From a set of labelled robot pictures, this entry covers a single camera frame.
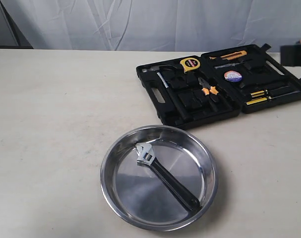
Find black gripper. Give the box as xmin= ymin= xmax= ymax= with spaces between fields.
xmin=280 ymin=39 xmax=301 ymax=67

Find black plastic tool case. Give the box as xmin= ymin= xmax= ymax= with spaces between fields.
xmin=136 ymin=44 xmax=301 ymax=129

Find black handled adjustable wrench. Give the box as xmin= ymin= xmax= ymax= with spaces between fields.
xmin=135 ymin=143 xmax=201 ymax=211

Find yellow utility knife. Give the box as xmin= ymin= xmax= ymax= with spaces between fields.
xmin=209 ymin=50 xmax=247 ymax=60

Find upper yellow black screwdriver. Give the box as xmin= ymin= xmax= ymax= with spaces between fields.
xmin=250 ymin=86 xmax=290 ymax=98

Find yellow black screwdriver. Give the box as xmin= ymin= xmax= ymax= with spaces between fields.
xmin=250 ymin=86 xmax=290 ymax=98
xmin=246 ymin=90 xmax=300 ymax=105

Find lower yellow black screwdriver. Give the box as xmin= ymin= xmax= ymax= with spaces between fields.
xmin=246 ymin=90 xmax=300 ymax=105

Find clear voltage tester pen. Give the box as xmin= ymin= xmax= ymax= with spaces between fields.
xmin=214 ymin=62 xmax=244 ymax=69

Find round electrical tape roll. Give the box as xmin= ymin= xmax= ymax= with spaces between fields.
xmin=224 ymin=70 xmax=242 ymax=82

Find orange black pliers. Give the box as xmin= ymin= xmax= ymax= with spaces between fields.
xmin=198 ymin=77 xmax=220 ymax=112

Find yellow tape measure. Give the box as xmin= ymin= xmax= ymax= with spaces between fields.
xmin=180 ymin=57 xmax=200 ymax=73

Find white backdrop curtain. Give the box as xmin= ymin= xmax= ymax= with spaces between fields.
xmin=3 ymin=0 xmax=301 ymax=52

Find round stainless steel tray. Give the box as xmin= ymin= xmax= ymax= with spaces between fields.
xmin=100 ymin=125 xmax=219 ymax=232

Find dark cabinet at left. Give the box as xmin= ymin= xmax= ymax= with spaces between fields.
xmin=0 ymin=1 xmax=33 ymax=49

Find black handled claw hammer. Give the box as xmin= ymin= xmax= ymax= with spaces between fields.
xmin=141 ymin=64 xmax=192 ymax=122

